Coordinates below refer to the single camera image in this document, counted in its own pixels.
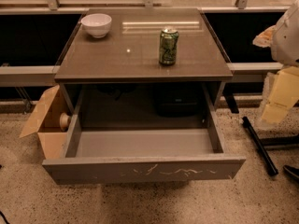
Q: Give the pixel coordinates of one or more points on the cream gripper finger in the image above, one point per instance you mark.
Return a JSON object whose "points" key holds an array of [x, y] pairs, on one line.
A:
{"points": [[280, 94], [264, 39]]}

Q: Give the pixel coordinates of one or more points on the green soda can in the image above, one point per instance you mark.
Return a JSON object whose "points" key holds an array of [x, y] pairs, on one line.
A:
{"points": [[168, 46]]}

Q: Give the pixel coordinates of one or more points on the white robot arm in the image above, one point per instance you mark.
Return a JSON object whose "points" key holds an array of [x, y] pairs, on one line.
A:
{"points": [[285, 43]]}

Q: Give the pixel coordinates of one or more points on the grey cabinet with glass top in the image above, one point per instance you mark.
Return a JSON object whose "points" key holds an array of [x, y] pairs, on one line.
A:
{"points": [[127, 58]]}

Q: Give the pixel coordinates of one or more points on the open grey top drawer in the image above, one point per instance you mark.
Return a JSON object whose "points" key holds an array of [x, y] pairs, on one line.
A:
{"points": [[125, 141]]}

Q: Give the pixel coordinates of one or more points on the black bag under cabinet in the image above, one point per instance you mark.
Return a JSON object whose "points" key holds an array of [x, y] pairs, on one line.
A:
{"points": [[174, 100]]}

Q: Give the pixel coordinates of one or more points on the white ceramic bowl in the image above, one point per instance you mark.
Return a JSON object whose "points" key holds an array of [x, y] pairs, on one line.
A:
{"points": [[97, 25]]}

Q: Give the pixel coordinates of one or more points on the wooden spool in box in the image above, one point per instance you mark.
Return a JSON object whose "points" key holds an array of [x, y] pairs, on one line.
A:
{"points": [[64, 121]]}

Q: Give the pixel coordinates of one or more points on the brown cardboard box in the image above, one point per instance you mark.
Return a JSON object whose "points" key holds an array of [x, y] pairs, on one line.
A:
{"points": [[44, 121]]}

